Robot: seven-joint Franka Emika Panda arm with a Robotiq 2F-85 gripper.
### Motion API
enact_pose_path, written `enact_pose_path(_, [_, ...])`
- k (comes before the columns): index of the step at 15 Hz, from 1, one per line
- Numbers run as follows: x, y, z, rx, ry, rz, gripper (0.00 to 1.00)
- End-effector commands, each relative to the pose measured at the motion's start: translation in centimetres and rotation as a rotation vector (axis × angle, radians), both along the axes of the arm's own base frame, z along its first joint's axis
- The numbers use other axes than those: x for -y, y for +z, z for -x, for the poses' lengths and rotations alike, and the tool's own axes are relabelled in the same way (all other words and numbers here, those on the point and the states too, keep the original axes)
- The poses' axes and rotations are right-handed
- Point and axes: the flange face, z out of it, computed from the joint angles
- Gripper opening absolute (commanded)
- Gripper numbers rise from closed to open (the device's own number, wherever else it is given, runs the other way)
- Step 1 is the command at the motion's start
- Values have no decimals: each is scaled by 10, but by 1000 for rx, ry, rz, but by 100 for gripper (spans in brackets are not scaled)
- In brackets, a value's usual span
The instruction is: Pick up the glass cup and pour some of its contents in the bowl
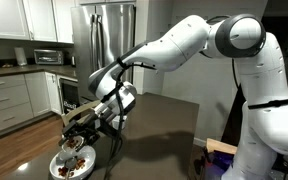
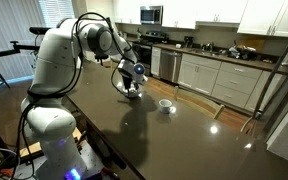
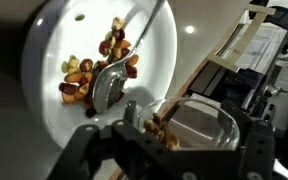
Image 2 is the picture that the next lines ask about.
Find black stereo camera bar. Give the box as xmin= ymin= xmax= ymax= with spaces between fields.
xmin=29 ymin=26 xmax=52 ymax=36

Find light wood board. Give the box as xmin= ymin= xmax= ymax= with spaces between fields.
xmin=18 ymin=128 xmax=84 ymax=158

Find white ceramic bowl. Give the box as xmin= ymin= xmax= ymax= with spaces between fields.
xmin=119 ymin=83 xmax=144 ymax=99

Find chrome sink faucet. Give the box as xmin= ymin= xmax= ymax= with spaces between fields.
xmin=200 ymin=41 xmax=216 ymax=53

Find dark metal pole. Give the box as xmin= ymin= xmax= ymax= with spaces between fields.
xmin=252 ymin=19 xmax=288 ymax=119

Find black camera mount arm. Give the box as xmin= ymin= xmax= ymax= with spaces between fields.
xmin=0 ymin=40 xmax=41 ymax=61

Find white kitchen cabinets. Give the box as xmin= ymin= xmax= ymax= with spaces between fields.
xmin=177 ymin=53 xmax=287 ymax=113
xmin=112 ymin=0 xmax=288 ymax=38

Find white window blind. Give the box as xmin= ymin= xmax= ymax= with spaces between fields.
xmin=38 ymin=0 xmax=76 ymax=28

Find white ceramic mug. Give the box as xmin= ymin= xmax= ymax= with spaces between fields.
xmin=158 ymin=98 xmax=174 ymax=115

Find pile of counter clutter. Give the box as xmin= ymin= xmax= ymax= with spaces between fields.
xmin=228 ymin=44 xmax=257 ymax=61

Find white upper kitchen cabinets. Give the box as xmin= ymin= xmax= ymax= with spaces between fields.
xmin=112 ymin=0 xmax=288 ymax=38

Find dark kitchen countertop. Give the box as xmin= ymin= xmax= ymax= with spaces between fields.
xmin=160 ymin=43 xmax=288 ymax=75

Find black kitchen stove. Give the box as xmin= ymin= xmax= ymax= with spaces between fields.
xmin=130 ymin=30 xmax=169 ymax=77

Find white lower kitchen cabinets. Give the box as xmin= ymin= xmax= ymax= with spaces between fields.
xmin=177 ymin=53 xmax=287 ymax=113

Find black coffee maker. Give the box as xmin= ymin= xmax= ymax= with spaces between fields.
xmin=183 ymin=35 xmax=195 ymax=49

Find wooden cutting board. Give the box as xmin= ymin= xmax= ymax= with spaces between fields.
xmin=240 ymin=34 xmax=267 ymax=53

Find stainless steel microwave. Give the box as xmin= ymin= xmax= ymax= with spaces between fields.
xmin=139 ymin=5 xmax=164 ymax=25

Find orange cable bundle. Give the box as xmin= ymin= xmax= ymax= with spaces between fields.
xmin=0 ymin=169 xmax=16 ymax=180

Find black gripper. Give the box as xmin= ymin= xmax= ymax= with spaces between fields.
xmin=119 ymin=68 xmax=136 ymax=94

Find black office chair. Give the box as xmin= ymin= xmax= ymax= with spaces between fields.
xmin=93 ymin=53 xmax=110 ymax=66

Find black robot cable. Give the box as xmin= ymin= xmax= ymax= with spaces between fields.
xmin=12 ymin=11 xmax=135 ymax=180

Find stainless steel dishwasher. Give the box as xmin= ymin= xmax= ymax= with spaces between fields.
xmin=159 ymin=49 xmax=183 ymax=84

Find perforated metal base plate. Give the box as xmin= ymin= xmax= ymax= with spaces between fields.
xmin=10 ymin=139 xmax=113 ymax=180

